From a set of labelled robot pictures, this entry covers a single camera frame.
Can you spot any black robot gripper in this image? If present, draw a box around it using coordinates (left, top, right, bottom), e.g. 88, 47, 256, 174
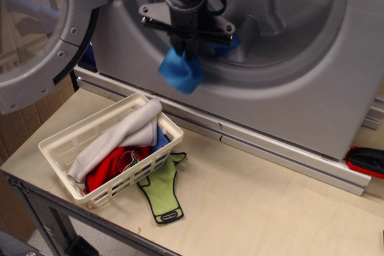
139, 2, 235, 59

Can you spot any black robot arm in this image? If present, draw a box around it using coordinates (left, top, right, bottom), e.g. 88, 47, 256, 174
139, 0, 236, 59

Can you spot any grey toy washing machine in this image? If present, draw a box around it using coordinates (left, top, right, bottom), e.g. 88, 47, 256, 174
92, 0, 383, 159

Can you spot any round washing machine door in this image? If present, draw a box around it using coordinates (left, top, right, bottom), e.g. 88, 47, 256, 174
1, 0, 110, 115

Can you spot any white grey cloth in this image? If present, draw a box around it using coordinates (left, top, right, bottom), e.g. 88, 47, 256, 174
68, 98, 162, 183

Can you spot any small blue cloth in basket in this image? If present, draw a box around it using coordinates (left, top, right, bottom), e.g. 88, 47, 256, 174
149, 125, 170, 154

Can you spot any red cloth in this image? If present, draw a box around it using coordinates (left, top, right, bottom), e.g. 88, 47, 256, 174
83, 146, 151, 194

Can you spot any white plastic basket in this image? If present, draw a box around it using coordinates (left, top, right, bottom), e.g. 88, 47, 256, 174
38, 93, 184, 208

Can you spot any green cloth with black trim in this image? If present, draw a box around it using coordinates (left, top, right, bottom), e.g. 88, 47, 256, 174
138, 152, 187, 225

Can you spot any red and black tool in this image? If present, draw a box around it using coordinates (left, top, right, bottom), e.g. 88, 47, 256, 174
345, 146, 383, 179

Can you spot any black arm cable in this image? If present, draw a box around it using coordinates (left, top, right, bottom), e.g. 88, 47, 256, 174
208, 0, 228, 17

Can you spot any aluminium profile rail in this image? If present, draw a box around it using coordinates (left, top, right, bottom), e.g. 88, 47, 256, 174
74, 67, 372, 195

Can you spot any grey metal table frame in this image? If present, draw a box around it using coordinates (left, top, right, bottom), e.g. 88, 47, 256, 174
2, 170, 177, 255

